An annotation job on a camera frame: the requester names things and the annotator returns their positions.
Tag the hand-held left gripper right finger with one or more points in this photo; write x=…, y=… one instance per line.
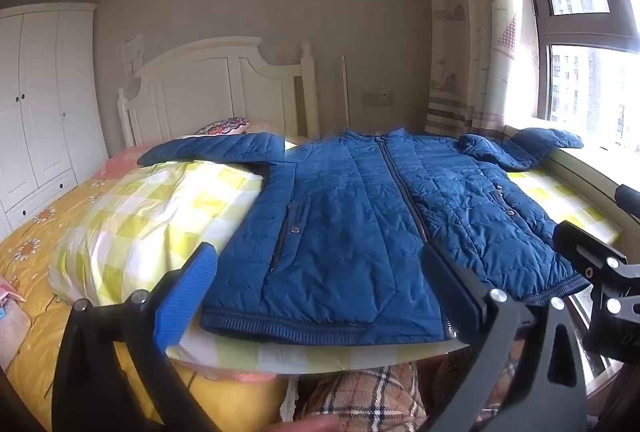
x=462, y=297

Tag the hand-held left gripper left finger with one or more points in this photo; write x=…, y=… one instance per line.
x=186, y=297

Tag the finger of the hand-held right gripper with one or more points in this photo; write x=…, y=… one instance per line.
x=629, y=198
x=582, y=244

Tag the blue quilted jacket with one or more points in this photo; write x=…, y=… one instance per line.
x=350, y=212

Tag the cream windowsill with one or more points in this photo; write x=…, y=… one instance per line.
x=600, y=182

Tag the yellow checked blanket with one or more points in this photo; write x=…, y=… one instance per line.
x=150, y=222

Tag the plaid pants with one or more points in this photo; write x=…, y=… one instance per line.
x=360, y=392

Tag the dark framed window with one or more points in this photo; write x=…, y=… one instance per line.
x=580, y=61

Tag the orange floral bedsheet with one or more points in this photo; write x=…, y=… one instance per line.
x=40, y=222

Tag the pink floral pillow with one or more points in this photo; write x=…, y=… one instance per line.
x=222, y=125

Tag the pink cloth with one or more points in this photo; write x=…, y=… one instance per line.
x=10, y=294

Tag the white bed headboard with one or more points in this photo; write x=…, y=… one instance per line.
x=200, y=91

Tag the cream printed curtain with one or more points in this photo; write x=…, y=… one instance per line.
x=475, y=36

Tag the white wardrobe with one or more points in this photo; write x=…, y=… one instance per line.
x=40, y=111

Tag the thin white rod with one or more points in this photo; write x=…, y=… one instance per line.
x=345, y=91

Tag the wall socket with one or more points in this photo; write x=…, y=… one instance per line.
x=376, y=98

